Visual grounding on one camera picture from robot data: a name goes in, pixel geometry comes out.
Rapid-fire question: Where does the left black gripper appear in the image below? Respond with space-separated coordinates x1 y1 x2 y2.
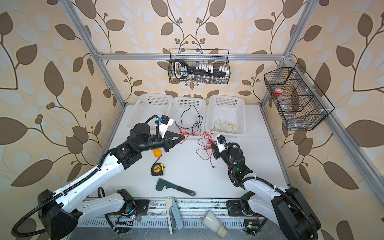
136 129 184 153

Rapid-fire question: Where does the yellow cable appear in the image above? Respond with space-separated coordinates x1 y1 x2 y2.
212 119 238 133

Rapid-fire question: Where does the black cable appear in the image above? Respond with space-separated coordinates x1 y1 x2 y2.
179 103 205 130
175 115 205 134

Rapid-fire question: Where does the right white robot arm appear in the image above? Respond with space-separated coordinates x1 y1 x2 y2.
211 140 321 240

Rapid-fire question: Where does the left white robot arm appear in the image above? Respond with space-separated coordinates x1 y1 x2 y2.
11 115 185 240

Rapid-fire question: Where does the yellow corn cob toy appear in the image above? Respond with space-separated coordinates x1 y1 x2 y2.
153 149 162 158

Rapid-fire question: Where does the yellow black tape measure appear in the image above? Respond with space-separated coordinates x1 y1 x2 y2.
151 163 165 176

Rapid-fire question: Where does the middle white plastic basket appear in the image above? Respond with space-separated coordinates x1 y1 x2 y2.
167 97 206 135

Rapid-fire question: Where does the white plastic basket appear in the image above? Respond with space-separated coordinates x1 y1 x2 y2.
205 96 246 136
127 94 173 129
167 97 206 135

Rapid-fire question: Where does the right white plastic basket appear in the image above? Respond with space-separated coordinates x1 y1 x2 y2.
205 96 246 136

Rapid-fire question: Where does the left white plastic basket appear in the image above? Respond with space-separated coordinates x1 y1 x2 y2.
127 94 173 129

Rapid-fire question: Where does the green black pipe wrench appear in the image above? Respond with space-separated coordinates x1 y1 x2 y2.
156 178 196 197

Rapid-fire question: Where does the black socket set holder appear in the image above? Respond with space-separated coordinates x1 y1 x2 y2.
173 60 231 80

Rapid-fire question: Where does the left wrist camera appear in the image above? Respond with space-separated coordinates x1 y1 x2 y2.
156 115 174 139

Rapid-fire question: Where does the back black wire basket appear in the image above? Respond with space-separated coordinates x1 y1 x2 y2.
168 48 231 85

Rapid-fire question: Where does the black wire basket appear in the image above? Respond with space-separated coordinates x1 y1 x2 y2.
168 48 231 85
264 63 335 131

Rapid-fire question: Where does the red item in wire basket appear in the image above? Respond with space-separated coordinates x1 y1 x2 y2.
273 87 284 97

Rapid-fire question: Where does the right black wire basket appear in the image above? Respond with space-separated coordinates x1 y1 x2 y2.
264 63 335 131

